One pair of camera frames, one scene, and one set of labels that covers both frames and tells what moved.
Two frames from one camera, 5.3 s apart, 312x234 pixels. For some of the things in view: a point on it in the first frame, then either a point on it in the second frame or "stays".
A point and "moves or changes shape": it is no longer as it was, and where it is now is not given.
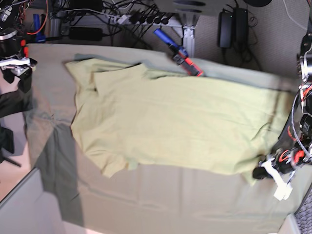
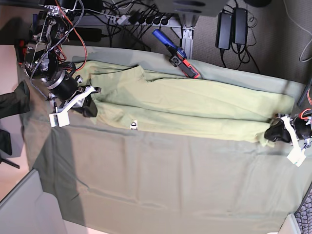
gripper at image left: x=19 y=66 to x=67 y=96
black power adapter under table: x=87 y=33 stays
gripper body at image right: x=285 y=160 to x=300 y=125
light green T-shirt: x=129 y=116 moves or changes shape
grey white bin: x=27 y=209 stays
